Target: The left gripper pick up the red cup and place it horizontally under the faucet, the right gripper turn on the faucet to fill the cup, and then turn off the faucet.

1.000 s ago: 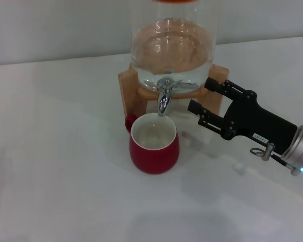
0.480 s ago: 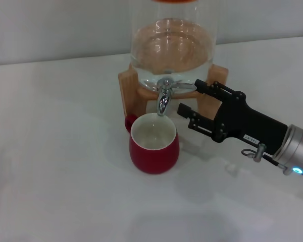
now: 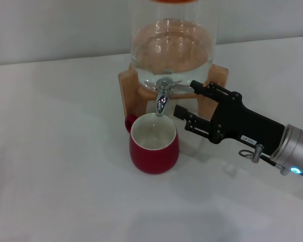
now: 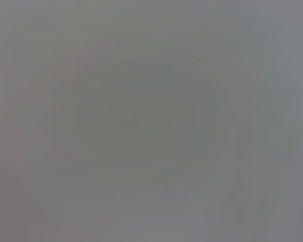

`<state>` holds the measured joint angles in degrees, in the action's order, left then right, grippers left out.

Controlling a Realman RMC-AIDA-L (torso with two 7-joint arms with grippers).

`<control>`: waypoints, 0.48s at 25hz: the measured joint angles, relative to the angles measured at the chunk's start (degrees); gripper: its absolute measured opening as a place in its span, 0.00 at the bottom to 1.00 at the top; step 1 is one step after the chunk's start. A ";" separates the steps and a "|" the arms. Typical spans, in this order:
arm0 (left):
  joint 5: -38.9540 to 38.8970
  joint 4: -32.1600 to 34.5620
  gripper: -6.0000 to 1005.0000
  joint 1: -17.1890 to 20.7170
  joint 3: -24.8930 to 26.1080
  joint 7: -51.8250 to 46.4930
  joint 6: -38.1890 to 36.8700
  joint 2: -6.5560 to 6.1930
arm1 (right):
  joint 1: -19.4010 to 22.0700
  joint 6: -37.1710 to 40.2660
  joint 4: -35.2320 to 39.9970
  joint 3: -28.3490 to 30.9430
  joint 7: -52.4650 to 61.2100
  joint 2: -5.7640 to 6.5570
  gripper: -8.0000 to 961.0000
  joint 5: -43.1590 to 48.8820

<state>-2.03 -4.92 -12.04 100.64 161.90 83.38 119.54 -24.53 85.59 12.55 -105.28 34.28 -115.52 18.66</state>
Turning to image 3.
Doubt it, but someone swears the wooden dispenser stand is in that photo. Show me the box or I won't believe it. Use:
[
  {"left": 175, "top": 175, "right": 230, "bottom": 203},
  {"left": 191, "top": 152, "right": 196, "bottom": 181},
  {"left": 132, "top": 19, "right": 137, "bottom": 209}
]
[{"left": 118, "top": 63, "right": 230, "bottom": 124}]

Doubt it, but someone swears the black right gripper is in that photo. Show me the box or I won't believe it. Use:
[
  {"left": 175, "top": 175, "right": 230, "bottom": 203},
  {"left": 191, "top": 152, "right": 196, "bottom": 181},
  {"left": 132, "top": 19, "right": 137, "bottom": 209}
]
[{"left": 173, "top": 80, "right": 286, "bottom": 155}]

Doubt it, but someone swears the red ceramic cup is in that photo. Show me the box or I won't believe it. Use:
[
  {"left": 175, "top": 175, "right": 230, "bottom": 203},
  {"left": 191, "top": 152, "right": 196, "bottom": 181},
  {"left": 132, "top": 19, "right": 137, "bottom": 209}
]
[{"left": 124, "top": 112, "right": 180, "bottom": 174}]

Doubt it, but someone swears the chrome faucet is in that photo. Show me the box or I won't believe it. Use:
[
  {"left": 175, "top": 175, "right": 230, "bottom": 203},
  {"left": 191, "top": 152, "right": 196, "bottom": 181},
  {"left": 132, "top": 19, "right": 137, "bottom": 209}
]
[{"left": 154, "top": 77, "right": 196, "bottom": 117}]

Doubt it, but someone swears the glass water dispenser jar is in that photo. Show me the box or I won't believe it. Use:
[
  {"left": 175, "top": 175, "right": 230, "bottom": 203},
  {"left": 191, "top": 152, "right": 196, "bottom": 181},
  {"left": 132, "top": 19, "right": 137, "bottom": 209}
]
[{"left": 130, "top": 0, "right": 220, "bottom": 90}]

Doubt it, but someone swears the grey wrist cable with connector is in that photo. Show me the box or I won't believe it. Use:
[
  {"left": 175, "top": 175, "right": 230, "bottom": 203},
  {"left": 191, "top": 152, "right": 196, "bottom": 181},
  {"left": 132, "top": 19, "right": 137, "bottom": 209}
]
[{"left": 238, "top": 143, "right": 288, "bottom": 175}]

